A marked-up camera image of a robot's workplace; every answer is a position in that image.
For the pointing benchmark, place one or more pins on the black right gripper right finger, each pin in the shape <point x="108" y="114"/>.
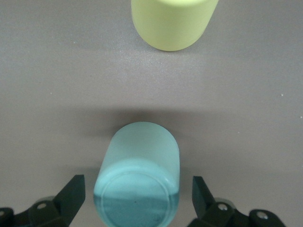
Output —
<point x="208" y="210"/>

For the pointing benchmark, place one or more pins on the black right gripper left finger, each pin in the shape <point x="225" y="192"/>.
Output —
<point x="59" y="208"/>

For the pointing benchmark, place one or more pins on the mint green plastic cup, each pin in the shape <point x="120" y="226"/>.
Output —
<point x="137" y="165"/>

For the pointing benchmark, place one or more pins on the yellow plastic cup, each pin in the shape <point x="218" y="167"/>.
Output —
<point x="172" y="23"/>

